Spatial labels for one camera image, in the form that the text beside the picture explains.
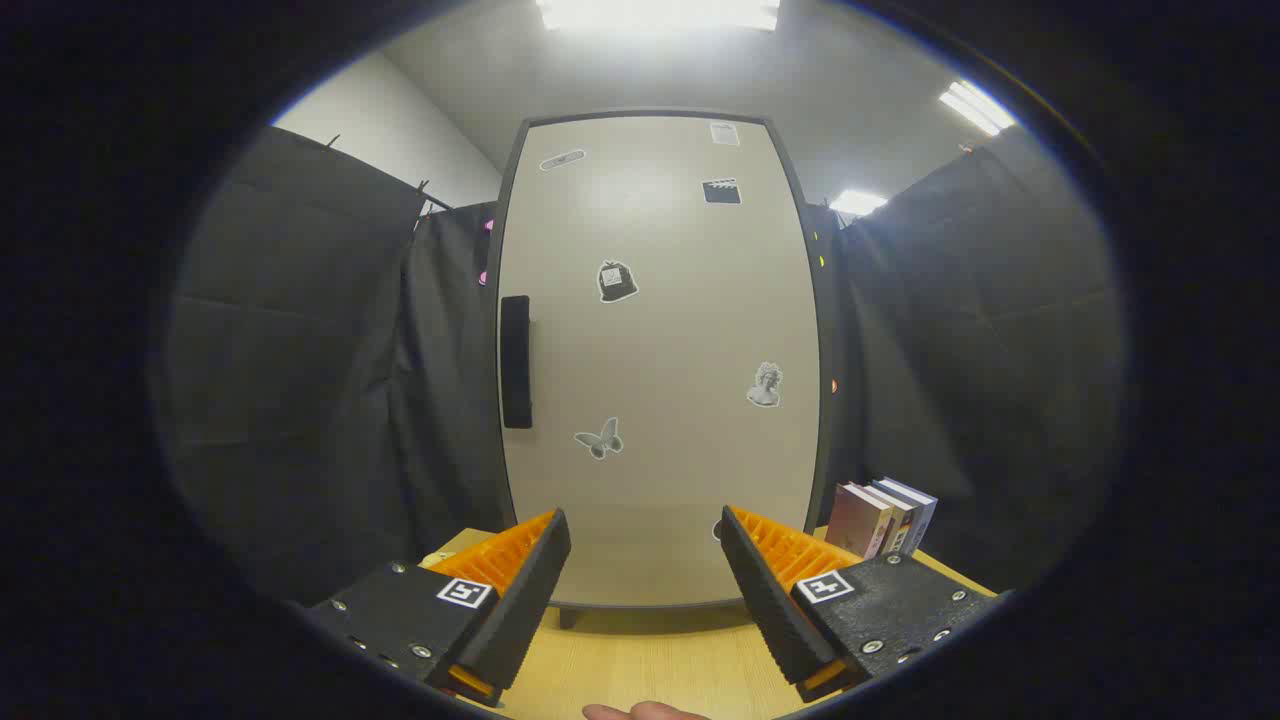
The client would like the black door handle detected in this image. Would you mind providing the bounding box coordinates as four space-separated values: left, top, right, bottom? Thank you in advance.
500 296 533 430

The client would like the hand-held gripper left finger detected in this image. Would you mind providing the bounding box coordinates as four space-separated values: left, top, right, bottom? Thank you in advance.
308 508 573 708

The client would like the long ceiling light panel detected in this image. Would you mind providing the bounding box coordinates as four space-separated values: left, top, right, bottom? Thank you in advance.
938 80 1016 137

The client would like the white cover book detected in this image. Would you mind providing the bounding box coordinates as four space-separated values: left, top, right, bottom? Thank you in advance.
860 483 916 557

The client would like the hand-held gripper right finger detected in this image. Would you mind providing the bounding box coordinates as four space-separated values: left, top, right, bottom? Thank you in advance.
720 505 1003 704

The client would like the black backdrop cloth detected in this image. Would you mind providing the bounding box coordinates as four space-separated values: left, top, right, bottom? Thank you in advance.
160 125 1131 606

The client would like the dark grey cabinet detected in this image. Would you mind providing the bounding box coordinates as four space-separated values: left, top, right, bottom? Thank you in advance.
485 108 841 631

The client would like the large ceiling light panel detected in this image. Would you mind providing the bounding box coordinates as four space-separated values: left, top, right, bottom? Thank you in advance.
537 0 781 31

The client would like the dark spine book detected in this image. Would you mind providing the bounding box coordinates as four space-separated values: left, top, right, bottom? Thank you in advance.
885 485 926 557

